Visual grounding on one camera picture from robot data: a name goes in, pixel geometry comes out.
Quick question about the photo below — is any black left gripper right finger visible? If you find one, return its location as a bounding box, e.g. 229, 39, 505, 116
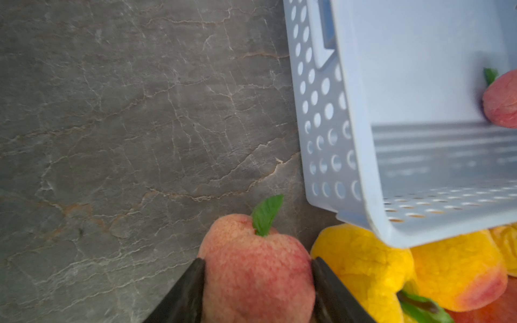
311, 257, 376, 323

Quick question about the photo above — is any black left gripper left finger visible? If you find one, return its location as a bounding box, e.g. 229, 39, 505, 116
143, 258, 205, 323

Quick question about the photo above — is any pink peach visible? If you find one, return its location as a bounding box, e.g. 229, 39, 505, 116
482, 68, 516, 129
198, 195, 316, 322

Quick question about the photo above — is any light blue plastic basket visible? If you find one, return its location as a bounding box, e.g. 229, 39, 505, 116
284, 0, 516, 248

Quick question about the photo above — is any red yellow peach by basket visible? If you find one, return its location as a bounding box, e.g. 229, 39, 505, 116
490, 223, 517, 277

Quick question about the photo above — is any yellow peach with leaf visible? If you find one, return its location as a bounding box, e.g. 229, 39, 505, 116
310, 224, 453, 322

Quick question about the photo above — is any red orange peach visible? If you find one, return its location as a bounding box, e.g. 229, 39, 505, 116
447, 277, 517, 323

